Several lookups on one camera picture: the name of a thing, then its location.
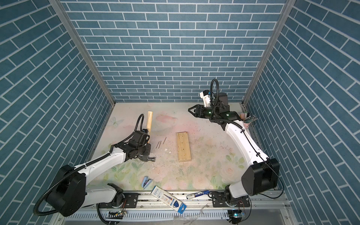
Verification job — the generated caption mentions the pink cup with tools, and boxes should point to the pink cup with tools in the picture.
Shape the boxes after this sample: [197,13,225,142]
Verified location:
[240,112,258,128]

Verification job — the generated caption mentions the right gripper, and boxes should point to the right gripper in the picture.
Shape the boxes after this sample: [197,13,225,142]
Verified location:
[189,105,219,121]

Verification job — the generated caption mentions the white blue toothpaste box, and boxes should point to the white blue toothpaste box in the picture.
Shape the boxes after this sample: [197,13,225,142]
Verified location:
[151,186,187,214]

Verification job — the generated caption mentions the wooden plank with nails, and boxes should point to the wooden plank with nails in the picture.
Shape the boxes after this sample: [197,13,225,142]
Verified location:
[177,132,191,163]

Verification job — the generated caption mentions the blue white marker pen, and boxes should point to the blue white marker pen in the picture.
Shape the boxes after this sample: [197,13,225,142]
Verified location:
[186,190,210,199]

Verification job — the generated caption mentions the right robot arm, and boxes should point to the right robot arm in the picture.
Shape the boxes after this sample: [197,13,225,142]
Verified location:
[188,78,282,204]

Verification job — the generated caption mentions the wooden claw hammer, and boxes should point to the wooden claw hammer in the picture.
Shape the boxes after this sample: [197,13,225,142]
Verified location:
[138,111,156,162]

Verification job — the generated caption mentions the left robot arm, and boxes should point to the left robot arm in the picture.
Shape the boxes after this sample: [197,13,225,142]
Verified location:
[33,111,155,217]

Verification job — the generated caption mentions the blue stapler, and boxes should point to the blue stapler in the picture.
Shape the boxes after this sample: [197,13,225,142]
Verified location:
[141,176,152,189]

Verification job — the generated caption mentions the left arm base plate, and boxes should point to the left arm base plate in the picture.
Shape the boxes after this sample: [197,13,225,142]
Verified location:
[99,193,139,209]

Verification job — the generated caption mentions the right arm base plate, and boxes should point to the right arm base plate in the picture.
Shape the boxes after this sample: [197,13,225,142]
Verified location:
[208,191,250,208]

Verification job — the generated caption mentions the clear plastic wrapper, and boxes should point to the clear plastic wrapper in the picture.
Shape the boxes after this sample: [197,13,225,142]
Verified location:
[179,204,209,225]

